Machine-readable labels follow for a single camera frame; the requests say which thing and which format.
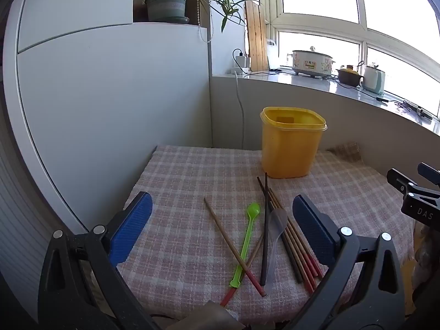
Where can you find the pale blue electric kettle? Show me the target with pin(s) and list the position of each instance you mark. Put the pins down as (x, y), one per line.
(373, 79)

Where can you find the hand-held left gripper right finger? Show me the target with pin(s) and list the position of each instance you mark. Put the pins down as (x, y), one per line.
(311, 227)

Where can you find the green plastic spoon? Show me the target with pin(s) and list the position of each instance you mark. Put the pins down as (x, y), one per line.
(244, 244)

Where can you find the floral white slow cooker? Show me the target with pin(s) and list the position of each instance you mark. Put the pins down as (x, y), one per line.
(311, 62)

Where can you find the dark brown chopstick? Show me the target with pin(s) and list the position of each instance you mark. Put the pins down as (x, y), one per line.
(261, 186)

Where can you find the wooden board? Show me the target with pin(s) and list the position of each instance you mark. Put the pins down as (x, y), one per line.
(256, 34)

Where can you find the pink plaid cloth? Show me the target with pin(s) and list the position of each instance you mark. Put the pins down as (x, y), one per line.
(185, 178)

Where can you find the brown ceramic pot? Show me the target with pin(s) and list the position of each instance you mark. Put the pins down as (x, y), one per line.
(349, 77)

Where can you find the white power adapter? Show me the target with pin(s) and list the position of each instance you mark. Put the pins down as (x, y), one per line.
(244, 62)

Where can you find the yellow plastic container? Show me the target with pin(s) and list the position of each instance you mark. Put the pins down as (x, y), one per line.
(288, 147)

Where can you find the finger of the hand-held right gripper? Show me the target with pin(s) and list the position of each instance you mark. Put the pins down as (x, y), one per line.
(429, 175)
(400, 180)

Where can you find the white cabinet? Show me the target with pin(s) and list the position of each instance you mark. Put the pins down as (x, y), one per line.
(103, 92)

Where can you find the clear plastic spoon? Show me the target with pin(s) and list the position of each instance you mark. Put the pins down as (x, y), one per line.
(278, 220)

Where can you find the grey window sill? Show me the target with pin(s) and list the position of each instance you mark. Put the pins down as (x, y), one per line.
(309, 82)

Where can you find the white window frame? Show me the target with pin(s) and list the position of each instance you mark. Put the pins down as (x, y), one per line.
(319, 23)

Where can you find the black chopstick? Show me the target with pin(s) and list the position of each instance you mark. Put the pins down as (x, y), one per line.
(265, 192)

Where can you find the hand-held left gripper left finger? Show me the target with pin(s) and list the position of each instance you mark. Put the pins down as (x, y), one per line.
(132, 227)

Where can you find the potted spider plant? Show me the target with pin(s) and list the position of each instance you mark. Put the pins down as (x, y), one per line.
(166, 5)

